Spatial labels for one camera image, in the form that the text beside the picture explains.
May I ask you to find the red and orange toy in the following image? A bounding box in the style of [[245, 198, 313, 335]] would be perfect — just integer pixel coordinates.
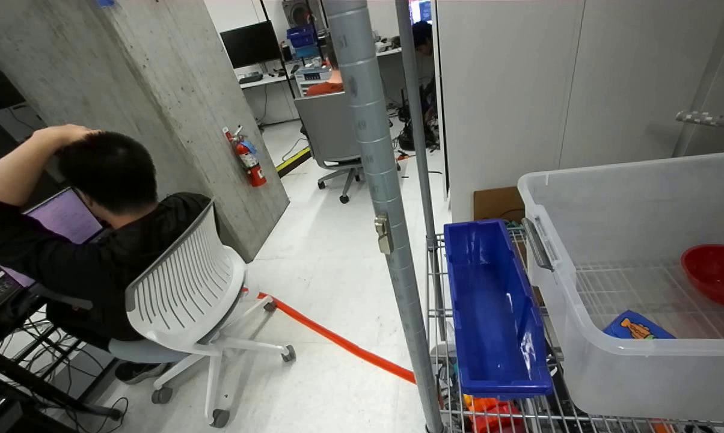
[[459, 391, 532, 433]]

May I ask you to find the laptop with purple screen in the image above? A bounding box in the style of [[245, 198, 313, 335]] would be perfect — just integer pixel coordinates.
[[20, 185, 106, 248]]

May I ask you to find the gray office chair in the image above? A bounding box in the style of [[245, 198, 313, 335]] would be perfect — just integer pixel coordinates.
[[291, 75, 407, 204]]

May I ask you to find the red fire extinguisher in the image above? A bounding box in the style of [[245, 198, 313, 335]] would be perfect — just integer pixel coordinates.
[[223, 123, 269, 191]]

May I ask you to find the thick gray metal pole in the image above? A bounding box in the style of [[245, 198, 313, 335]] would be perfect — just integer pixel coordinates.
[[320, 0, 446, 433]]

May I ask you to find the brown cardboard box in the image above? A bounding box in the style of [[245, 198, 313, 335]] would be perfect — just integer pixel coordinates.
[[470, 185, 527, 224]]

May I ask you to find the thin gray metal pole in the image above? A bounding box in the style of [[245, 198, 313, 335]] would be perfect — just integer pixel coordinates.
[[392, 0, 445, 322]]

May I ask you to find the clear plastic storage bin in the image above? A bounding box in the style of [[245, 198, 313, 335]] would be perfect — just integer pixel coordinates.
[[515, 150, 724, 426]]

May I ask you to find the metal door handle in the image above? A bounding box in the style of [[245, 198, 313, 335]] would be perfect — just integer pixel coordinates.
[[670, 105, 724, 129]]

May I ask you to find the long blue plastic bin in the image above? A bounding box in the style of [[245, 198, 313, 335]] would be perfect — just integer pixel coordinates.
[[443, 219, 554, 402]]

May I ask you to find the red bowl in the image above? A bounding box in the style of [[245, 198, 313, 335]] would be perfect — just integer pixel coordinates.
[[680, 242, 724, 310]]

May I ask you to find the black desk frame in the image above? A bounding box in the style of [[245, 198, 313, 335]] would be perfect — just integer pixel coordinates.
[[0, 254, 130, 433]]

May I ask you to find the white office chair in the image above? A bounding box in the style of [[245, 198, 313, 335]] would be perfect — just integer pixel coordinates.
[[106, 200, 297, 431]]

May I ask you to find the metal wire cart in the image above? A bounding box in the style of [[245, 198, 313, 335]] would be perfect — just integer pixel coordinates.
[[423, 219, 724, 433]]

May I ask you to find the black computer monitor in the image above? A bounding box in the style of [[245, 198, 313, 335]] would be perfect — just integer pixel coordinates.
[[219, 20, 284, 69]]

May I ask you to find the seated person in black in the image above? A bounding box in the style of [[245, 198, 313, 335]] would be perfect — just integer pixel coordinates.
[[0, 123, 213, 347]]

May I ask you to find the orange floor tape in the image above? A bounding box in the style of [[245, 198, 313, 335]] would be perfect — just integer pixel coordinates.
[[254, 290, 419, 385]]

